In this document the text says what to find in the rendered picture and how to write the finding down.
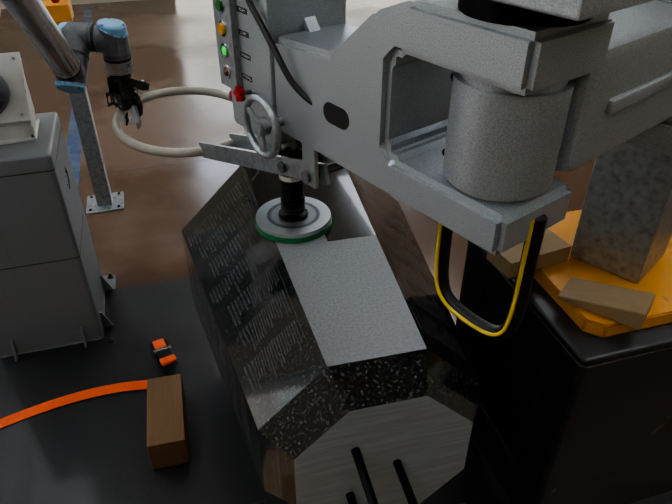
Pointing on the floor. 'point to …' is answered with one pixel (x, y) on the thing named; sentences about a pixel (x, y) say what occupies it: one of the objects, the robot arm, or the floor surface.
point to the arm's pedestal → (46, 249)
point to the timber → (167, 422)
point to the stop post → (102, 201)
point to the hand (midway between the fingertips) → (133, 123)
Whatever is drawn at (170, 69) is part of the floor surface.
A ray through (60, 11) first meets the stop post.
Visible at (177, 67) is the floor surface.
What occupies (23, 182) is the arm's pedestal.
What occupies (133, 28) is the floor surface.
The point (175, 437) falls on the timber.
